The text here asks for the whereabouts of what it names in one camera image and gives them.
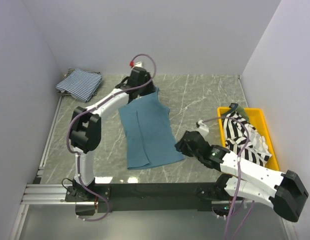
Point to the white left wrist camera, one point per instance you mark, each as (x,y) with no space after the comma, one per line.
(138,64)

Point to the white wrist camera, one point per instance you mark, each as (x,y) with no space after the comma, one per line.
(138,64)
(202,128)

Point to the folded black striped garment underneath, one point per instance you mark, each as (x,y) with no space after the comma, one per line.
(67,92)

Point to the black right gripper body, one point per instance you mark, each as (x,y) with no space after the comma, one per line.
(184,148)

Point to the folded blue striped tank top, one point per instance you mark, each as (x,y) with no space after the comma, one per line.
(79,83)

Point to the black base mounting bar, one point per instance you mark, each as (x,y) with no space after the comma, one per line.
(111,197)

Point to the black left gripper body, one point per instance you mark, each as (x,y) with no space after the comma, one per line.
(148,89)

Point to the black white striped tank top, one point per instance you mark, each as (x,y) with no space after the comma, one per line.
(242,137)

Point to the aluminium frame rail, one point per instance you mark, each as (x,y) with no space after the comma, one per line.
(47,217)

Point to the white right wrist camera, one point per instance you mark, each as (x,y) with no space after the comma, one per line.
(202,128)

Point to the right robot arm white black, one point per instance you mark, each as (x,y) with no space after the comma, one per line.
(284,192)

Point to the dark green garment in bin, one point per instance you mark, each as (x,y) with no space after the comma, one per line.
(234,107)

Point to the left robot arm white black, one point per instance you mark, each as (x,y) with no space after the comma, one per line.
(85,131)

